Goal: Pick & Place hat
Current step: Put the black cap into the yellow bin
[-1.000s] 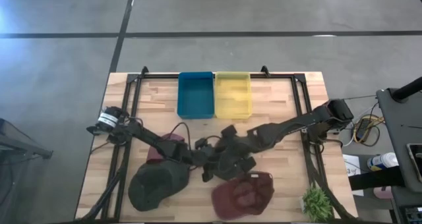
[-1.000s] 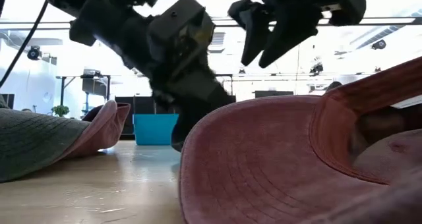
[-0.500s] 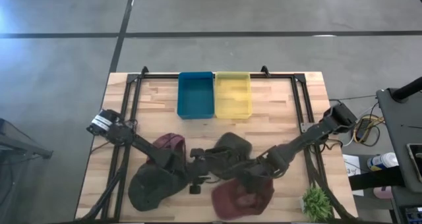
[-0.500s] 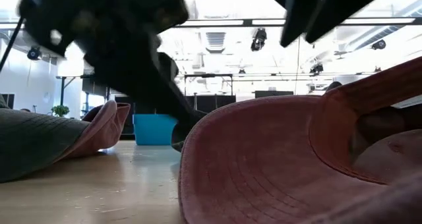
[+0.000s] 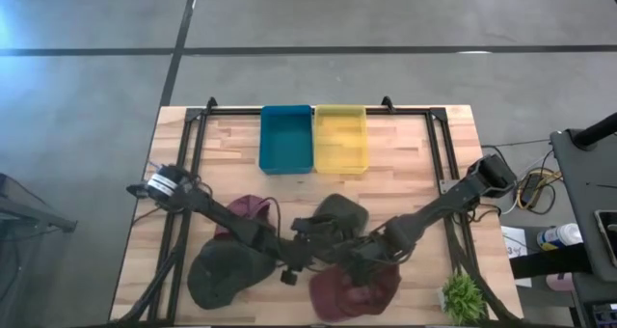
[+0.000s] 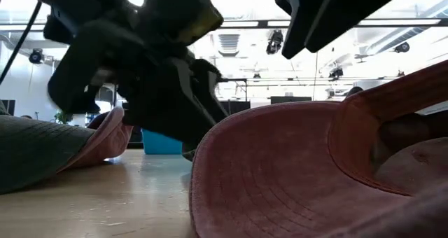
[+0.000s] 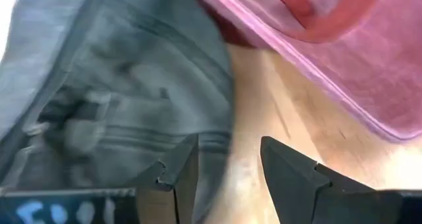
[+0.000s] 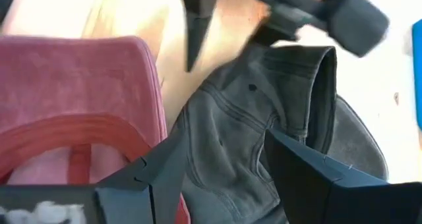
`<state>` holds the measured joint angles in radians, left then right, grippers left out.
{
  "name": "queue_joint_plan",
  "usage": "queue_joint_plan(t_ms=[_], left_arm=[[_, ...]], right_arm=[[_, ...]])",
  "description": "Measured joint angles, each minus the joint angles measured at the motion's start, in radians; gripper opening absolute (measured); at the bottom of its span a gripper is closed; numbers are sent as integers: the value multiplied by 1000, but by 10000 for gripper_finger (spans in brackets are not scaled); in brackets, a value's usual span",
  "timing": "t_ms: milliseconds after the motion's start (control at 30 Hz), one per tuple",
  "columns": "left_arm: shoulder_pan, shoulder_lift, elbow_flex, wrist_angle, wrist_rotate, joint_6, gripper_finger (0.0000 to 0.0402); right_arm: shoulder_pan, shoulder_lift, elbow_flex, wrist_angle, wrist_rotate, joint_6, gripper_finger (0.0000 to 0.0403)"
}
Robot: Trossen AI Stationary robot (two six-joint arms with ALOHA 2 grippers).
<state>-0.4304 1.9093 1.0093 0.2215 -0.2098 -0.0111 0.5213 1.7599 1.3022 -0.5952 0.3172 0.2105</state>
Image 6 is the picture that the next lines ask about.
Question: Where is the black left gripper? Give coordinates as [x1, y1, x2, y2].
[43, 6, 218, 162]

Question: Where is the maroon corduroy cap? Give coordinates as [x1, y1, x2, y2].
[188, 59, 448, 238]
[57, 106, 135, 172]

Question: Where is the dark grey cap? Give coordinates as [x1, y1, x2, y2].
[0, 113, 98, 195]

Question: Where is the blue plastic bin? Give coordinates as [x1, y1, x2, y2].
[141, 128, 184, 156]

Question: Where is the black ceiling spotlight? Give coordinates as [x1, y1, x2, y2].
[28, 48, 45, 64]
[393, 41, 411, 54]
[328, 66, 344, 80]
[265, 29, 285, 56]

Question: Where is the ceiling air vent grille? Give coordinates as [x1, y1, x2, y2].
[218, 34, 241, 55]

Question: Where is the green background plant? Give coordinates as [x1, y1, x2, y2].
[54, 110, 74, 125]

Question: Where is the black monitor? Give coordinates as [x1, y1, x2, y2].
[0, 99, 17, 117]

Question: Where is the black ceiling light rail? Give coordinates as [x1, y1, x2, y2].
[0, 17, 448, 32]

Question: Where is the grey slanted ceiling duct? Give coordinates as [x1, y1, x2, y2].
[363, 6, 448, 55]

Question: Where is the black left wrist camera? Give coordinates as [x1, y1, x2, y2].
[139, 0, 225, 47]

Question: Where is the black hanging cable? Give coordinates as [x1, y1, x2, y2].
[0, 1, 43, 85]

